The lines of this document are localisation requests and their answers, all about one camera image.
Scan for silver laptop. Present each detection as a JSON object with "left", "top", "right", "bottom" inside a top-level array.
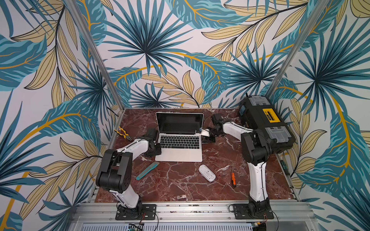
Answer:
[{"left": 155, "top": 112, "right": 204, "bottom": 163}]

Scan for white wireless mouse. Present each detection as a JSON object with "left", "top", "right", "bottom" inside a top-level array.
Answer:
[{"left": 198, "top": 165, "right": 216, "bottom": 182}]

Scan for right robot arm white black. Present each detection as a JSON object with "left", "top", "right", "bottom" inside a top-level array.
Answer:
[{"left": 199, "top": 114, "right": 272, "bottom": 218}]

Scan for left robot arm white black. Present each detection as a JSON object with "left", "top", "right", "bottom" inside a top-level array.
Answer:
[{"left": 95, "top": 129, "right": 161, "bottom": 209}]

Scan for teal utility knife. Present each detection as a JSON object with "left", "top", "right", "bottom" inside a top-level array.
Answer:
[{"left": 135, "top": 161, "right": 160, "bottom": 181}]

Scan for black toolbox yellow label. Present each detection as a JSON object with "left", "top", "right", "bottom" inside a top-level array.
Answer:
[{"left": 239, "top": 96, "right": 296, "bottom": 154}]

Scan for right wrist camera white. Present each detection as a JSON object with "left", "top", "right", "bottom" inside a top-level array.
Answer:
[{"left": 200, "top": 129, "right": 210, "bottom": 137}]

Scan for yellow handle pliers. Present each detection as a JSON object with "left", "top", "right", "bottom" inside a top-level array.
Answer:
[{"left": 114, "top": 127, "right": 132, "bottom": 141}]

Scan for orange handle screwdriver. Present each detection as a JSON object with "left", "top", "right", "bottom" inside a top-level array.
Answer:
[{"left": 230, "top": 164, "right": 237, "bottom": 188}]

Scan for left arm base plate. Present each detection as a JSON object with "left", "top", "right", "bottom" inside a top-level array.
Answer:
[{"left": 115, "top": 204, "right": 157, "bottom": 221}]

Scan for green handle screwdriver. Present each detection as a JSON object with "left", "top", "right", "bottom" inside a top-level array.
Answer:
[{"left": 280, "top": 160, "right": 290, "bottom": 176}]

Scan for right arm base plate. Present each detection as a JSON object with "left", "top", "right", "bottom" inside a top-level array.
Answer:
[{"left": 231, "top": 203, "right": 274, "bottom": 220}]

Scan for aluminium front rail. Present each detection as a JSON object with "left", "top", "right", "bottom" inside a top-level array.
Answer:
[{"left": 69, "top": 200, "right": 320, "bottom": 231}]

